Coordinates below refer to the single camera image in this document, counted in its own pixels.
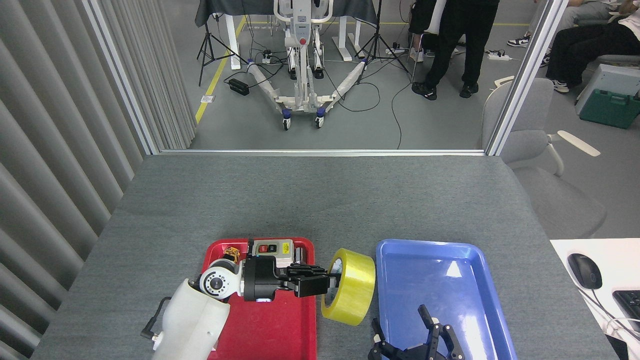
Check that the grey vertical blinds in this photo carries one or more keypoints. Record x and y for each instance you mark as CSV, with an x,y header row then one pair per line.
x,y
60,150

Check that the person in grey trousers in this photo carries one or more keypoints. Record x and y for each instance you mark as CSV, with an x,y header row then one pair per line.
x,y
585,11

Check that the seated person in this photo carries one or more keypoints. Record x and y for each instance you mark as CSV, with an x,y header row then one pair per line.
x,y
580,45

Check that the black tripod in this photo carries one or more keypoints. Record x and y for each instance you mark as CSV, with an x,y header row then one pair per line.
x,y
376,40
208,45

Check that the standing person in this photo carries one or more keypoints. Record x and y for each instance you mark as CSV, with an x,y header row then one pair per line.
x,y
472,30

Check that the blue plastic tray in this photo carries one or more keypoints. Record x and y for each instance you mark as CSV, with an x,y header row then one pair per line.
x,y
430,280

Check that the silver frame rail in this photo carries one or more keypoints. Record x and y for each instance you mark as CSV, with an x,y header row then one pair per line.
x,y
320,152

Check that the orange black push button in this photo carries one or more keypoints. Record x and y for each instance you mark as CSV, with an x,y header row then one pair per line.
x,y
231,252

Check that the silver frame post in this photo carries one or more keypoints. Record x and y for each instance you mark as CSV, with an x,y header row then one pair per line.
x,y
525,80

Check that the white stand on wheels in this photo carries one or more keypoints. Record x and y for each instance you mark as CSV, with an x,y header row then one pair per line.
x,y
301,75

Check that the white desk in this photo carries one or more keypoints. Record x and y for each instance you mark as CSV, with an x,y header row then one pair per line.
x,y
615,260

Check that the black keyboard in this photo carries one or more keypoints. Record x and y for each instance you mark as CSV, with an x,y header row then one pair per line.
x,y
631,305

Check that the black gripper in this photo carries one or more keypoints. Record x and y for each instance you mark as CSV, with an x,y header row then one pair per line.
x,y
420,355
260,279

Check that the black power adapter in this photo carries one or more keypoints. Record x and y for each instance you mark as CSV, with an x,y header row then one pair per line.
x,y
239,87

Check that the white power strip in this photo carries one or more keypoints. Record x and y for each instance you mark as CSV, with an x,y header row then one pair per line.
x,y
499,56

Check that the small black silver cylinder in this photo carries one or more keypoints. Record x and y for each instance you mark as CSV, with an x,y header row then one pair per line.
x,y
300,255

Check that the green plastic case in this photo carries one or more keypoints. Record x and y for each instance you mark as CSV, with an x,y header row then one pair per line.
x,y
610,107

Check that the white push button switch box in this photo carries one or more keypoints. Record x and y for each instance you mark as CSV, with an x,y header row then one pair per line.
x,y
277,248

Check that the grey equipment box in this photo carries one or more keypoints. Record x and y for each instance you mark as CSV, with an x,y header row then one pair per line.
x,y
615,77

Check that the black computer mouse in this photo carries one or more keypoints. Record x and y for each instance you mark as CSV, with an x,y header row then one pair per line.
x,y
585,270

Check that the yellow tape roll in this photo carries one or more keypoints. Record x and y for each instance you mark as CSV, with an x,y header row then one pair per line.
x,y
355,290

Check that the grey office chair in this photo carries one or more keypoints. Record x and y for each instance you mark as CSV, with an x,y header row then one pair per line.
x,y
555,195

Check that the red plastic tray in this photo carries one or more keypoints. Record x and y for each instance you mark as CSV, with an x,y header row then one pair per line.
x,y
280,330

